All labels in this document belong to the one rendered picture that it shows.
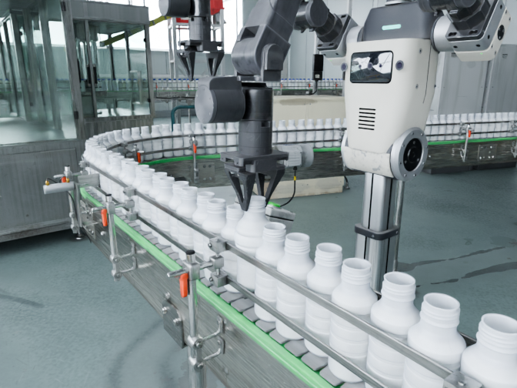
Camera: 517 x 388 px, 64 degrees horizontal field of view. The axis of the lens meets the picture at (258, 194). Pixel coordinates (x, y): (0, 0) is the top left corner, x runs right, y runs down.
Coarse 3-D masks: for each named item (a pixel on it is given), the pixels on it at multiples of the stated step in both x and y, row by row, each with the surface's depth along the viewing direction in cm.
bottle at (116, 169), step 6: (114, 156) 126; (120, 156) 127; (114, 162) 124; (120, 162) 125; (114, 168) 125; (120, 168) 125; (114, 174) 124; (114, 186) 125; (114, 192) 126; (120, 198) 126; (120, 210) 128
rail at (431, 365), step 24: (96, 168) 135; (168, 240) 95; (264, 264) 65; (240, 288) 72; (336, 312) 53; (312, 336) 58; (384, 336) 47; (336, 360) 55; (432, 360) 43; (384, 384) 49
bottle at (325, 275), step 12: (324, 252) 57; (336, 252) 57; (324, 264) 57; (336, 264) 57; (312, 276) 59; (324, 276) 58; (336, 276) 58; (312, 288) 58; (324, 288) 57; (312, 312) 59; (324, 312) 58; (312, 324) 60; (324, 324) 59; (324, 336) 59; (312, 348) 61
